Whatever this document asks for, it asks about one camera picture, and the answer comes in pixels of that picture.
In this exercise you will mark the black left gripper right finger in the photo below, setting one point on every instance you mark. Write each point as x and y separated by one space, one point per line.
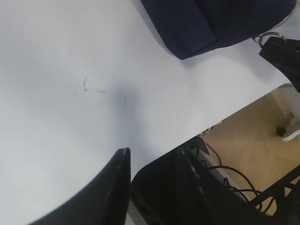
177 189

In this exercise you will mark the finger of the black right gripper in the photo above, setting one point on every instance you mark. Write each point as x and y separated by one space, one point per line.
285 56

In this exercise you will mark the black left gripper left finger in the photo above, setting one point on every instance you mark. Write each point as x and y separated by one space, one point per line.
103 201

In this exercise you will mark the navy blue lunch bag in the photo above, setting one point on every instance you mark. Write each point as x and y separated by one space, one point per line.
192 27

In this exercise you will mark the white table leg foot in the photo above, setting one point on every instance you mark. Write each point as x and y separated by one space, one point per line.
289 129

